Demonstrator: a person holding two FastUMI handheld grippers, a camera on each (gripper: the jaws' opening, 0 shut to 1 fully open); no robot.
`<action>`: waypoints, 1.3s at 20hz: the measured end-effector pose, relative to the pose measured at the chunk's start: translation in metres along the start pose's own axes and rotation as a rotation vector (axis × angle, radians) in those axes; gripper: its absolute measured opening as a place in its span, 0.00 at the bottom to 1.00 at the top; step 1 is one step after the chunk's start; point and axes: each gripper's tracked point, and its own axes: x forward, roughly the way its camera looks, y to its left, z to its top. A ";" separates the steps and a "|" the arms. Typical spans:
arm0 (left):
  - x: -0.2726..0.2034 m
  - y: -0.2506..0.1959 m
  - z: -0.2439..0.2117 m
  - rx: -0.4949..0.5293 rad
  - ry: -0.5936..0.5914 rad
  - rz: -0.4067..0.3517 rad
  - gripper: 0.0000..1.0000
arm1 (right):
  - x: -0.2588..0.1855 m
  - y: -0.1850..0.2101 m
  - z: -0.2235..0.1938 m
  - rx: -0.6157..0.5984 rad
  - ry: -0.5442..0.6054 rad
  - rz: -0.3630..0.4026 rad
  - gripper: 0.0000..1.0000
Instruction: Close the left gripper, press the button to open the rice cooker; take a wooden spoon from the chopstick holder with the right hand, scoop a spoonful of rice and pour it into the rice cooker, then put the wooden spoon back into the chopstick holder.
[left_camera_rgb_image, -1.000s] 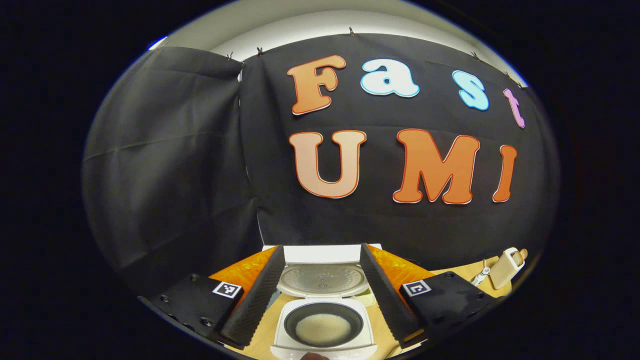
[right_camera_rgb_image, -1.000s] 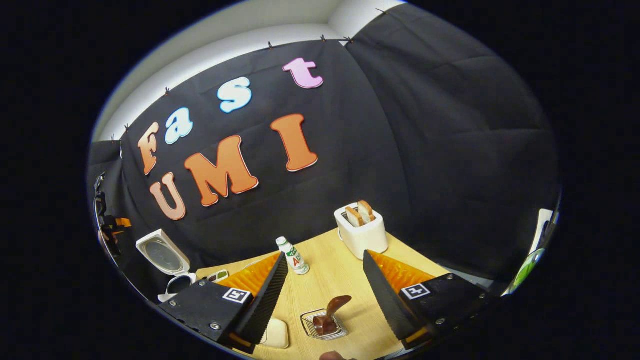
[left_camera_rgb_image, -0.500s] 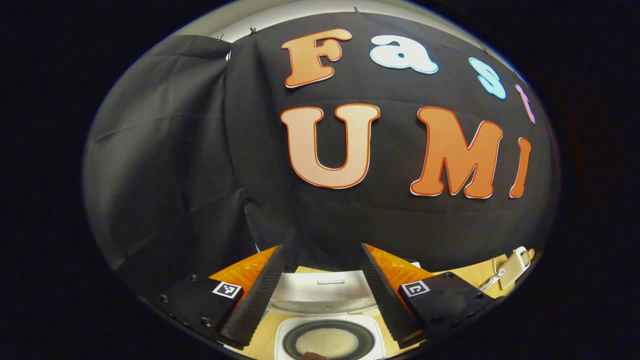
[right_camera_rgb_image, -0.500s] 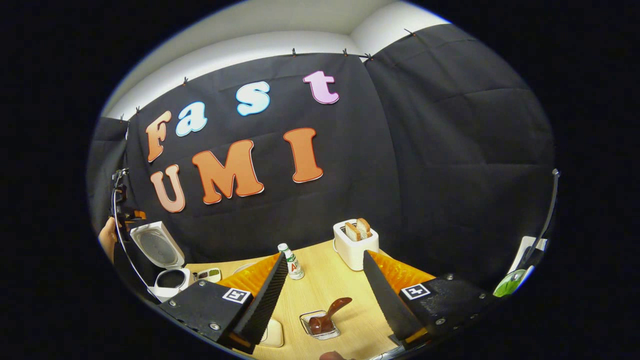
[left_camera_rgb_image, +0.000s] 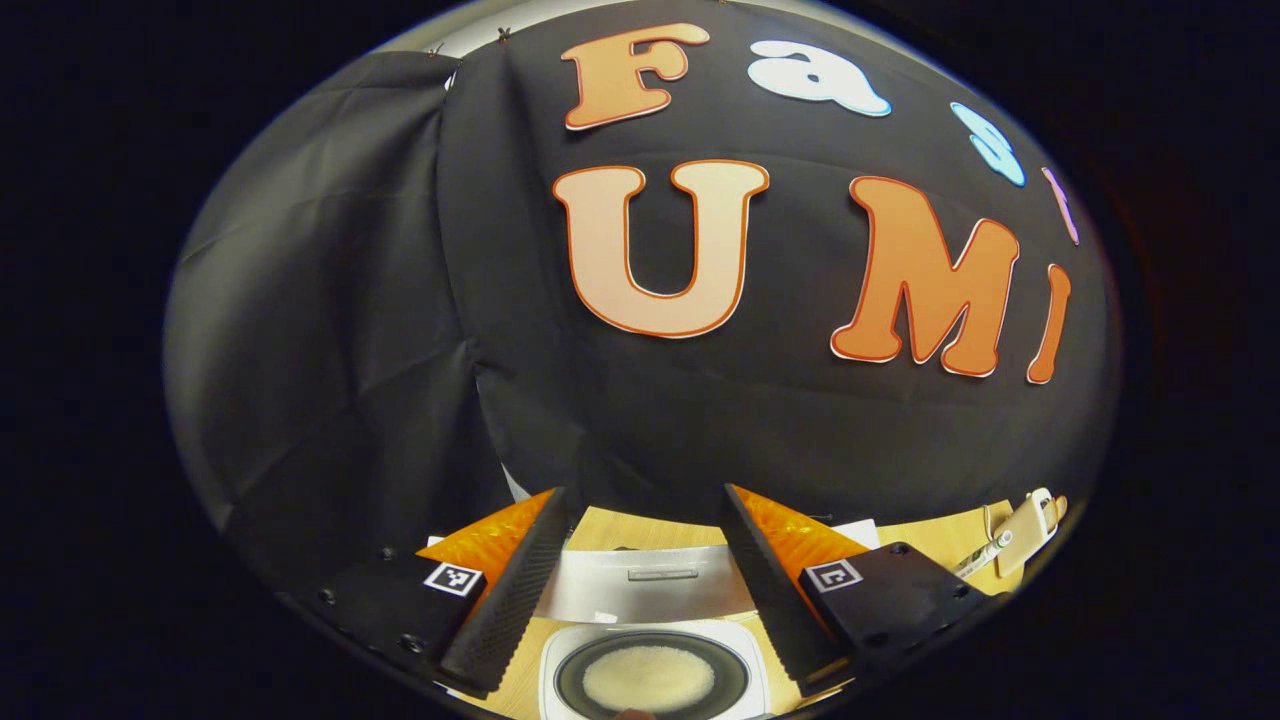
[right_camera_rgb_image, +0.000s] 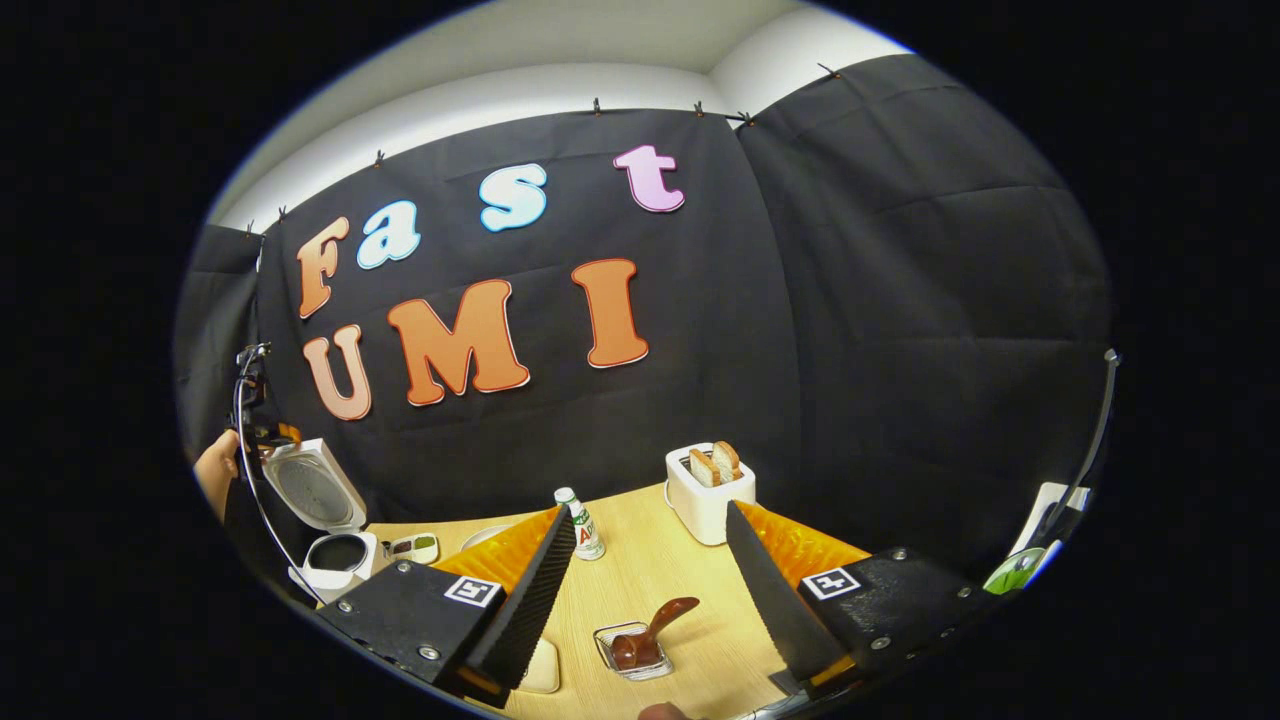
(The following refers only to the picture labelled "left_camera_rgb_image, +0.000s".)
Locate black backdrop cloth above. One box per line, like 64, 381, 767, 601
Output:
165, 0, 1116, 601

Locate white rice cooker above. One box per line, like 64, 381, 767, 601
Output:
535, 518, 881, 720

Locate white rice heap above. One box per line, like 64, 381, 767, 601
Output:
582, 644, 717, 714

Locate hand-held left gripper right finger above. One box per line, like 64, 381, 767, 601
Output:
722, 484, 1001, 699

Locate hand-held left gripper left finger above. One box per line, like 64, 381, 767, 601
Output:
300, 487, 573, 699

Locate white toaster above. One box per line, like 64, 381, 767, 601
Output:
990, 487, 1063, 581

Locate white drink bottle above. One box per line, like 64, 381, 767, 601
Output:
955, 530, 1013, 581

